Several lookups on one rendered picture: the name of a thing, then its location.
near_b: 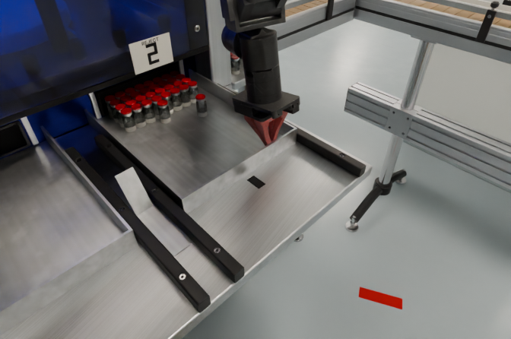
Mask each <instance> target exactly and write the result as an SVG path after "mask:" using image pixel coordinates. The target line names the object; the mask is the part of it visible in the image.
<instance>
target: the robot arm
mask: <svg viewBox="0 0 511 339"><path fill-rule="evenodd" d="M220 2H221V12H222V17H223V18H224V19H225V27H224V28H223V31H222V34H221V40H222V43H223V45H224V47H225V48H226V49H227V50H228V51H230V52H232V53H233V54H234V55H236V56H237V57H239V58H240V59H242V60H243V69H244V75H245V80H246V90H244V91H242V92H240V93H238V94H236V95H234V96H232V100H233V105H234V110H235V112H238V113H239V114H242V115H244V119H245V120H246V121H247V122H248V124H249V125H250V126H251V127H252V129H253V130H254V131H255V133H256V134H257V135H258V136H259V137H260V139H261V140H262V142H263V143H264V145H265V146H266V145H267V144H270V143H271V142H273V141H274V140H276V139H277V136H278V132H279V130H280V128H281V126H282V124H283V122H284V120H285V118H286V116H287V114H288V113H291V114H294V113H296V112H298V111H300V97H299V96H297V95H294V94H292V93H287V92H284V91H281V74H280V65H279V56H278V38H277V31H276V30H272V29H268V28H265V27H267V26H271V25H275V24H281V23H285V22H286V18H285V4H286V2H287V0H220Z"/></svg>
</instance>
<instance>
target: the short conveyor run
mask: <svg viewBox="0 0 511 339"><path fill-rule="evenodd" d="M356 2H357V0H290V1H287V2H286V4H285V18H286V22H285V23H281V24H275V25H271V26H267V27H265V28H268V29H272V30H276V31H277V38H278V51H281V50H282V49H286V48H288V47H290V46H293V45H295V44H297V43H300V42H302V41H304V40H307V39H309V38H311V37H314V36H316V35H319V34H321V33H324V32H326V31H327V30H331V29H333V28H335V27H338V26H340V25H342V24H345V23H347V22H349V21H352V20H353V19H354V11H355V6H356Z"/></svg>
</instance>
